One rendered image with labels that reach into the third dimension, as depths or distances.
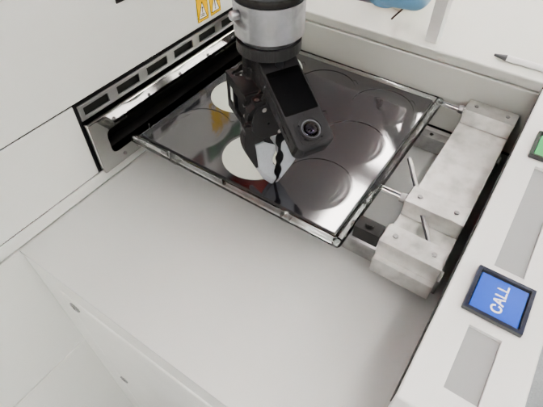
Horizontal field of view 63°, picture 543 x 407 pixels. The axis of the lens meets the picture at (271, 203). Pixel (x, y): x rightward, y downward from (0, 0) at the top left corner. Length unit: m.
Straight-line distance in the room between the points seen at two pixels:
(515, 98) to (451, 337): 0.48
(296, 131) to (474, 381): 0.29
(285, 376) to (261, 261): 0.17
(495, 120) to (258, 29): 0.46
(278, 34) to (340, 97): 0.34
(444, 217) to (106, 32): 0.52
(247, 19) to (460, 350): 0.37
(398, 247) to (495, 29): 0.50
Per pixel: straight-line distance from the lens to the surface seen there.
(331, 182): 0.63
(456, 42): 0.86
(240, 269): 0.63
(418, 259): 0.56
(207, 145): 0.69
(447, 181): 0.71
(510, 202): 0.59
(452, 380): 0.45
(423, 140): 0.83
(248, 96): 0.52
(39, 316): 0.86
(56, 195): 0.74
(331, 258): 0.65
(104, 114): 0.72
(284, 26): 0.47
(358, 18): 0.89
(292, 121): 0.47
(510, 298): 0.50
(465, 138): 0.79
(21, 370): 0.92
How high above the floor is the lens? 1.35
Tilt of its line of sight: 49 degrees down
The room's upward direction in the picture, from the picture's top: straight up
